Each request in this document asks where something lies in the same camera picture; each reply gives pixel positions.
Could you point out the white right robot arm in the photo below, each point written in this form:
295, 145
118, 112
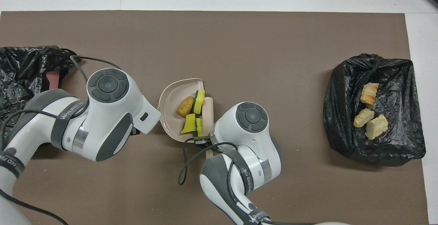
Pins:
249, 125

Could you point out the beige plastic dustpan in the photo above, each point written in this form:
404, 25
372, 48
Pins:
171, 98

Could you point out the black bag lined pink bin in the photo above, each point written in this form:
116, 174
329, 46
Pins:
20, 67

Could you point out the striped croissant piece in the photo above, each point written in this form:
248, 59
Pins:
369, 94
363, 118

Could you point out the brown paper table mat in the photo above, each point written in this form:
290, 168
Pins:
239, 29

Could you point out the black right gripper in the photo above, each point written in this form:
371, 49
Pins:
202, 141

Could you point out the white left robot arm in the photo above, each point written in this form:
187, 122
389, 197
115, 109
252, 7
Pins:
109, 115

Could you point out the pale bread chunk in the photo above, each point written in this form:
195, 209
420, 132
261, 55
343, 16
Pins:
376, 127

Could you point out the beige hand brush black bristles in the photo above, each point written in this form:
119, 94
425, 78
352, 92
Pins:
208, 112

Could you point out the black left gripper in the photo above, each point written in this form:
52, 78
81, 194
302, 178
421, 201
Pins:
136, 131

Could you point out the brown round bun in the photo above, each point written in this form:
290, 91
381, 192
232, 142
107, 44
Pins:
185, 105

